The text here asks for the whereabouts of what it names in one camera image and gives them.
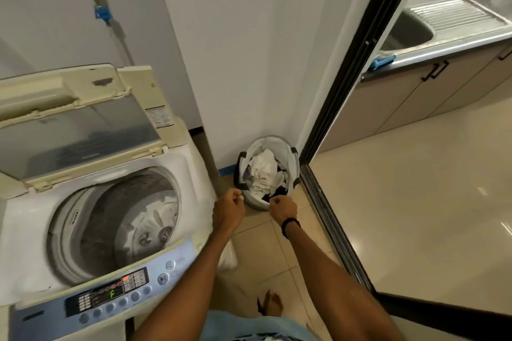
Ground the white and blue washing machine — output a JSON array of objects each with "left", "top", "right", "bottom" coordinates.
[{"left": 0, "top": 64, "right": 237, "bottom": 341}]

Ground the person's right hand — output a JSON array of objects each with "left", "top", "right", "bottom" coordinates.
[{"left": 268, "top": 194, "right": 299, "bottom": 228}]

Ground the person's right forearm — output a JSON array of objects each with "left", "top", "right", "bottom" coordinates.
[{"left": 284, "top": 223, "right": 405, "bottom": 341}]

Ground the black wristband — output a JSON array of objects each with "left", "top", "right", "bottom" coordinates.
[{"left": 281, "top": 217, "right": 301, "bottom": 240}]

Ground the white clothes item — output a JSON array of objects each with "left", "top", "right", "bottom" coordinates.
[{"left": 244, "top": 149, "right": 289, "bottom": 198}]

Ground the beige kitchen cabinet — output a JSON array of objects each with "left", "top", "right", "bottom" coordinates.
[{"left": 318, "top": 43, "right": 512, "bottom": 153}]

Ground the stainless steel sink counter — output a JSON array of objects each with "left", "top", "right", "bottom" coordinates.
[{"left": 362, "top": 0, "right": 512, "bottom": 82}]

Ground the person's left forearm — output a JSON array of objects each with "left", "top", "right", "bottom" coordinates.
[{"left": 134, "top": 226, "right": 241, "bottom": 341}]

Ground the person's right leg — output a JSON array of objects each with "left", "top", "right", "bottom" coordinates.
[{"left": 258, "top": 290, "right": 284, "bottom": 316}]

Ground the black sliding door frame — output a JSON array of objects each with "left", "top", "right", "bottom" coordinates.
[{"left": 299, "top": 0, "right": 512, "bottom": 341}]

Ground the blue scrubbing brush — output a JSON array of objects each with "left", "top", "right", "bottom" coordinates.
[{"left": 367, "top": 55, "right": 397, "bottom": 72}]

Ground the colourful printed shirt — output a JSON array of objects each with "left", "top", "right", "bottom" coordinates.
[{"left": 199, "top": 310, "right": 319, "bottom": 341}]

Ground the blue hose connector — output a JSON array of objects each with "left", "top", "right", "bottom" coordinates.
[{"left": 94, "top": 5, "right": 113, "bottom": 27}]

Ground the white mesh laundry basket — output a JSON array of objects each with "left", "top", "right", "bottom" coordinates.
[{"left": 234, "top": 136, "right": 301, "bottom": 212}]

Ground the person's left hand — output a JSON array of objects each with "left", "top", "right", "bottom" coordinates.
[{"left": 212, "top": 188, "right": 245, "bottom": 234}]

